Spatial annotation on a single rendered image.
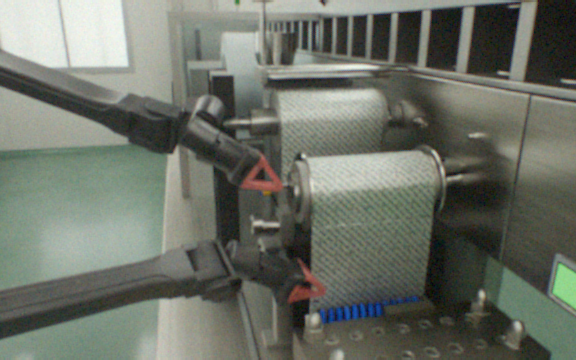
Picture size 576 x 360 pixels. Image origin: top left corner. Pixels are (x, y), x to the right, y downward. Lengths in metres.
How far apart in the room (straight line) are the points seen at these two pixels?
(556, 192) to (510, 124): 0.14
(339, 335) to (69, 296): 0.44
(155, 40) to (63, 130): 1.69
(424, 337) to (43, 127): 6.11
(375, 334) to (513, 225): 0.30
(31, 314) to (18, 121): 6.08
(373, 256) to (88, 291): 0.49
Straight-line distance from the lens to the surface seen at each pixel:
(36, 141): 6.66
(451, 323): 0.90
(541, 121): 0.78
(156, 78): 6.28
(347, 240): 0.82
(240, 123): 1.01
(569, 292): 0.77
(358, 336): 0.83
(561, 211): 0.76
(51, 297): 0.63
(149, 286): 0.67
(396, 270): 0.89
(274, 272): 0.78
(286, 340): 1.00
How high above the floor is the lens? 1.53
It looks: 19 degrees down
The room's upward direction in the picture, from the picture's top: straight up
